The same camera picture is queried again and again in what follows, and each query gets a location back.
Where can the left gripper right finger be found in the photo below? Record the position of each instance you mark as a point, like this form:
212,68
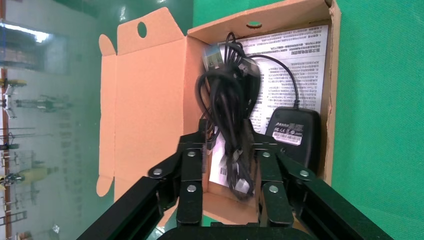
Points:
273,172

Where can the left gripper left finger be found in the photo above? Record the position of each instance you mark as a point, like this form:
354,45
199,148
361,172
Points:
190,172

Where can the orange cardboard box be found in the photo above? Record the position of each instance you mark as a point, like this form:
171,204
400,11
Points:
149,99

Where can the white printed instruction sheet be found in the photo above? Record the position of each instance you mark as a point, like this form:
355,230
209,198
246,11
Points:
298,66

